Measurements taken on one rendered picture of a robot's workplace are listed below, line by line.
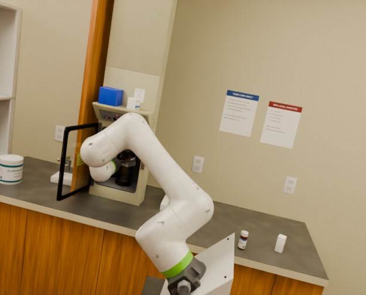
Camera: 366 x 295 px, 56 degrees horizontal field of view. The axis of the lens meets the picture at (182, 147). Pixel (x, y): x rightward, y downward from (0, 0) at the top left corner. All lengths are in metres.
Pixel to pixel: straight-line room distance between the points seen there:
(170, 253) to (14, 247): 1.23
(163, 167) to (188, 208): 0.18
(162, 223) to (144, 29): 1.16
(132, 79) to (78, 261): 1.05
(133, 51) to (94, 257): 1.14
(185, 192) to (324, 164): 1.39
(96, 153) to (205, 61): 1.23
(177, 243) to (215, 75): 1.38
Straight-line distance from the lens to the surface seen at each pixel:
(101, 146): 1.32
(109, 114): 1.96
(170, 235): 1.18
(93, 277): 2.07
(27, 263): 2.24
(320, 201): 2.49
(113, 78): 2.03
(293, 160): 2.39
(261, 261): 1.81
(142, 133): 1.31
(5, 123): 2.92
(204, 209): 1.19
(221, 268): 1.19
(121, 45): 2.02
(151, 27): 1.98
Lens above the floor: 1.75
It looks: 12 degrees down
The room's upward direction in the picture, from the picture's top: 11 degrees clockwise
